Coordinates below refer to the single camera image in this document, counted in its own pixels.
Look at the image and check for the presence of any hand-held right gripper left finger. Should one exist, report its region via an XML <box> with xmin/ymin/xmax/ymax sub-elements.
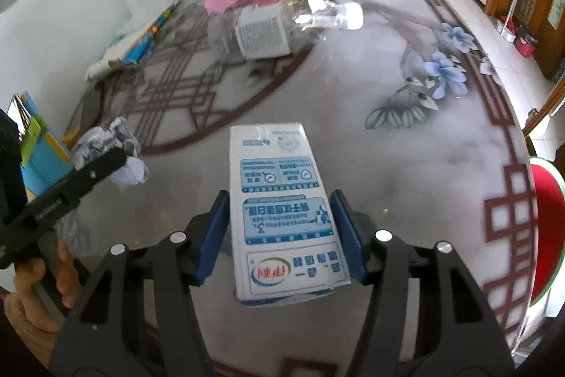
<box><xmin>48</xmin><ymin>188</ymin><xmax>231</xmax><ymax>377</ymax></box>

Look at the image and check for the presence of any clear plastic bottle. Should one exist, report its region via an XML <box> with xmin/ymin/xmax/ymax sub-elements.
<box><xmin>295</xmin><ymin>1</ymin><xmax>365</xmax><ymax>32</ymax></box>

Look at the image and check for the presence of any white printed box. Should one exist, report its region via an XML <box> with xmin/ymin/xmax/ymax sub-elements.
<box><xmin>235</xmin><ymin>7</ymin><xmax>292</xmax><ymax>60</ymax></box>

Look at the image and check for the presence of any white paper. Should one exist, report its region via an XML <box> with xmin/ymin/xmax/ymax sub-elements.
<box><xmin>72</xmin><ymin>117</ymin><xmax>149</xmax><ymax>186</ymax></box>

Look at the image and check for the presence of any blue and white milk carton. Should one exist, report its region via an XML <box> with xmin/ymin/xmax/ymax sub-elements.
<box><xmin>228</xmin><ymin>122</ymin><xmax>353</xmax><ymax>308</ymax></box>

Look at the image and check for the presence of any pink packet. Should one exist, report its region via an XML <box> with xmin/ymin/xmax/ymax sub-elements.
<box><xmin>203</xmin><ymin>0</ymin><xmax>238</xmax><ymax>14</ymax></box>

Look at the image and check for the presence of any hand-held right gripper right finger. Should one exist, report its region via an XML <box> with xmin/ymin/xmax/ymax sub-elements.
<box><xmin>329</xmin><ymin>188</ymin><xmax>515</xmax><ymax>377</ymax></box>

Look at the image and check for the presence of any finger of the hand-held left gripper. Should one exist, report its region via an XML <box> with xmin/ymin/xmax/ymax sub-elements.
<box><xmin>74</xmin><ymin>147</ymin><xmax>128</xmax><ymax>189</ymax></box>

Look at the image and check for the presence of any person's left hand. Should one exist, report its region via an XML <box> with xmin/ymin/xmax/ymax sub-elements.
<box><xmin>12</xmin><ymin>243</ymin><xmax>84</xmax><ymax>318</ymax></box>

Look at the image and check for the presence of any red box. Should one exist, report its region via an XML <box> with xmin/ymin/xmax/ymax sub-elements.
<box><xmin>513</xmin><ymin>34</ymin><xmax>538</xmax><ymax>58</ymax></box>

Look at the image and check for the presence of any blue bin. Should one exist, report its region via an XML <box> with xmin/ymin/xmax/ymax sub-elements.
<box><xmin>9</xmin><ymin>91</ymin><xmax>73</xmax><ymax>201</ymax></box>

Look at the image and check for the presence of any red round stool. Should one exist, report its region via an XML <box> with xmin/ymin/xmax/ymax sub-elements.
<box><xmin>527</xmin><ymin>157</ymin><xmax>565</xmax><ymax>317</ymax></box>

